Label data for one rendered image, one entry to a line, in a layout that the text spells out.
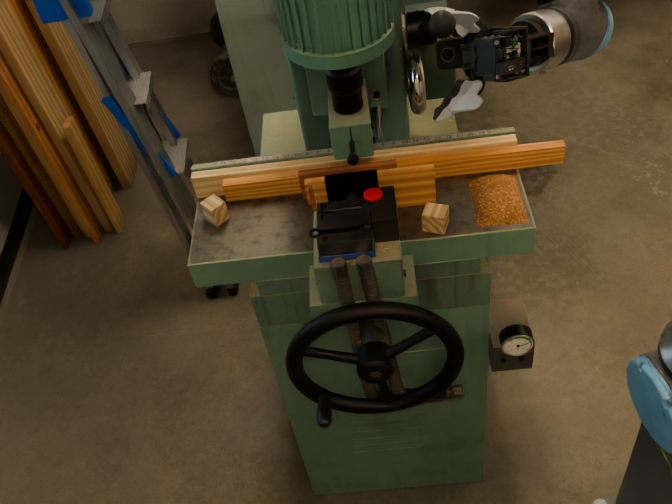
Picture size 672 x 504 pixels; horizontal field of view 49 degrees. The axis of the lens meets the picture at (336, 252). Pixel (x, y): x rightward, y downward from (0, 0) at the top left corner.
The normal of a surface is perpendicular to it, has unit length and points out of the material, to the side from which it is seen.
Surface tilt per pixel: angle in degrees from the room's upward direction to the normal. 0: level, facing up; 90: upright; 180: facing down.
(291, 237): 0
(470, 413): 90
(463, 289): 90
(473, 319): 90
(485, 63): 74
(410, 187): 90
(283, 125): 0
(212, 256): 0
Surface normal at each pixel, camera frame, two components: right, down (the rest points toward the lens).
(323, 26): -0.17, 0.72
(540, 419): -0.13, -0.69
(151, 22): 0.07, 0.71
